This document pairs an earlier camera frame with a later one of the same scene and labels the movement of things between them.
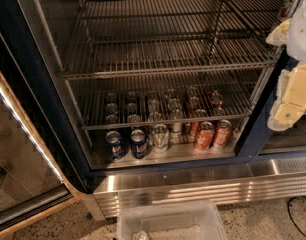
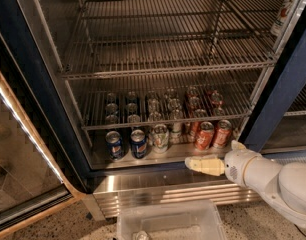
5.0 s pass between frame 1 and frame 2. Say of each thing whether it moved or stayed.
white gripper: moved
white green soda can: stayed
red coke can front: stayed
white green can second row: stayed
